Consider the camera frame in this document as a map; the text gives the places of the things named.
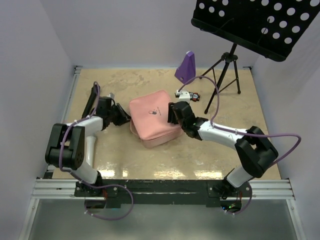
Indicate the black music stand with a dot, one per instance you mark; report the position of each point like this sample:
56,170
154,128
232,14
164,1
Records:
285,34

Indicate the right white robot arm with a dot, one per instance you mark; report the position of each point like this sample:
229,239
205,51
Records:
256,153

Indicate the white tube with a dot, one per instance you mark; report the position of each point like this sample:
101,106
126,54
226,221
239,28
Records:
90,150

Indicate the black microphone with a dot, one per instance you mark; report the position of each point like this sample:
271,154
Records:
88,109

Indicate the pink medicine kit case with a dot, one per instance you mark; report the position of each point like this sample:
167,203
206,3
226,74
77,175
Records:
149,119

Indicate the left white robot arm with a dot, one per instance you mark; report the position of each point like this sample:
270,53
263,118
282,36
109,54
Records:
67,142

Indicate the purple metronome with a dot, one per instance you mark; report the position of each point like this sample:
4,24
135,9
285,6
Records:
187,69

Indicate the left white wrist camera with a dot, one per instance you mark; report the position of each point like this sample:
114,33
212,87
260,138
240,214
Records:
111,95

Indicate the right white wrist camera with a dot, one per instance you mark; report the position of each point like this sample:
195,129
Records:
182,96

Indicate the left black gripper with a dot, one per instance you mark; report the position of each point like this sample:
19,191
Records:
124,117

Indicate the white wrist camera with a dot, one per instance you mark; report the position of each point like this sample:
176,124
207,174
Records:
111,95
182,96

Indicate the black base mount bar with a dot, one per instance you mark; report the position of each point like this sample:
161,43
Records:
209,193

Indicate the owl pattern block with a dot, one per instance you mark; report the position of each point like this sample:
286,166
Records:
194,96

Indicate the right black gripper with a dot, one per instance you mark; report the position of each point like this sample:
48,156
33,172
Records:
170,115

